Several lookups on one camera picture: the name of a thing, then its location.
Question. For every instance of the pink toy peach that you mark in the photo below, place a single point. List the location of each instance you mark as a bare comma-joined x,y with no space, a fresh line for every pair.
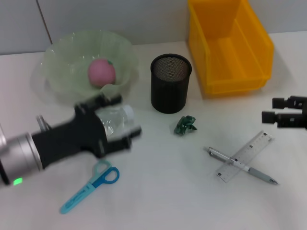
102,73

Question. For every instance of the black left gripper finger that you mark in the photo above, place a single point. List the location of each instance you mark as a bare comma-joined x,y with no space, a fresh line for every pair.
109,99
124,139

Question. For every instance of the black mesh pen holder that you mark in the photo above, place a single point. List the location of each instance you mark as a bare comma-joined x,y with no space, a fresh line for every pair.
169,93

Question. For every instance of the green plastic wrapper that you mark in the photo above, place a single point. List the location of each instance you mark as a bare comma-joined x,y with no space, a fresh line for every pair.
184,125

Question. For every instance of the clear green-label water bottle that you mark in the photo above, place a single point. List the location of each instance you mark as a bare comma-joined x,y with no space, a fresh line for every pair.
120,117

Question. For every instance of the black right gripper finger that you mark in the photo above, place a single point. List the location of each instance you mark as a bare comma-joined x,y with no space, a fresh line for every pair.
285,118
287,103

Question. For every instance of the translucent green fruit plate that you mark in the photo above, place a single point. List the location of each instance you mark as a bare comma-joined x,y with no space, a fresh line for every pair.
69,52

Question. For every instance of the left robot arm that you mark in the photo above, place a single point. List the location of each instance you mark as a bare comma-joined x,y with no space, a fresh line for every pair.
19,158

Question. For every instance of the blue cyan scissors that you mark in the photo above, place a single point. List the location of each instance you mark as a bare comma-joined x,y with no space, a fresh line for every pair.
76,198

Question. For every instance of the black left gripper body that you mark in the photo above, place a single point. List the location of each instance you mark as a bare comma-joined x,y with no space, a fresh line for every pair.
69,139

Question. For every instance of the yellow plastic bin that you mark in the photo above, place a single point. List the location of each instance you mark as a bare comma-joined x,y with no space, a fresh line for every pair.
230,60

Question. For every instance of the clear plastic ruler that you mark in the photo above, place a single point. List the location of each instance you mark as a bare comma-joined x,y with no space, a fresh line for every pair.
259,141

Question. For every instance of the grey white pen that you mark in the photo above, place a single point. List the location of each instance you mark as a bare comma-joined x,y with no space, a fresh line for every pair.
239,164

